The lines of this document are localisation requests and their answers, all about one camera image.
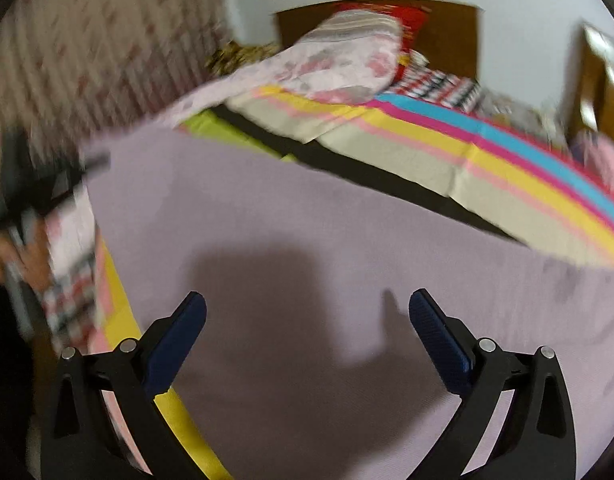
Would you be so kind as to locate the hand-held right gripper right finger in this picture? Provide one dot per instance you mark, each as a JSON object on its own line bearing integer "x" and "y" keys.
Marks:
{"x": 439, "y": 340}

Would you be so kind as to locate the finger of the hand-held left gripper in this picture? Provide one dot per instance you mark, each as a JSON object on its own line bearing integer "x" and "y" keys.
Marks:
{"x": 97, "y": 164}

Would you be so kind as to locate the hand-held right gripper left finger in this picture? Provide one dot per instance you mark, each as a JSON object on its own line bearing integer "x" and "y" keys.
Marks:
{"x": 179, "y": 340}

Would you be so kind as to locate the purple pants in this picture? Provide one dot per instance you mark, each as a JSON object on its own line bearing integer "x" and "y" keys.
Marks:
{"x": 312, "y": 220}

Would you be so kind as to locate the person's left hand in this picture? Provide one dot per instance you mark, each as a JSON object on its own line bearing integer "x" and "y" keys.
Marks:
{"x": 32, "y": 265}

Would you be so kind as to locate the checked bedsheet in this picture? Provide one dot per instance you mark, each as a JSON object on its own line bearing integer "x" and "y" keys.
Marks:
{"x": 69, "y": 310}

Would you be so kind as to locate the brown floral curtain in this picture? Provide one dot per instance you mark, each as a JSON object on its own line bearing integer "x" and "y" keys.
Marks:
{"x": 112, "y": 35}

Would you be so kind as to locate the tiger print blanket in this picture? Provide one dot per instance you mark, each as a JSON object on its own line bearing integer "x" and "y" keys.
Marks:
{"x": 237, "y": 55}

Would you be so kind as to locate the rainbow striped blanket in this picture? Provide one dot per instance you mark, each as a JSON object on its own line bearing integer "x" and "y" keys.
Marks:
{"x": 487, "y": 160}

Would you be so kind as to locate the pink floral quilt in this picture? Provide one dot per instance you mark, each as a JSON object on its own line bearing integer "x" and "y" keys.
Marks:
{"x": 312, "y": 65}

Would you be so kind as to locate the cloth-covered nightstand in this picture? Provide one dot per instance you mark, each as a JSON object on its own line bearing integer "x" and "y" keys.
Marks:
{"x": 517, "y": 110}

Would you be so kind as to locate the checkered plaid cloth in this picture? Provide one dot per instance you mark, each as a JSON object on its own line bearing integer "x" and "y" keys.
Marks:
{"x": 437, "y": 85}

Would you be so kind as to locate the glossy brown headboard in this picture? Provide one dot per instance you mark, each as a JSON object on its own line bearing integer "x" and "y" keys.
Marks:
{"x": 594, "y": 90}

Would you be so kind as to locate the dark wooden headboard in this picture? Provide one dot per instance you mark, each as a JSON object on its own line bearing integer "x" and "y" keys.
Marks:
{"x": 457, "y": 40}

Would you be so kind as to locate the red pillow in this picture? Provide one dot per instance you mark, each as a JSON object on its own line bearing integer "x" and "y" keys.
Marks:
{"x": 412, "y": 20}

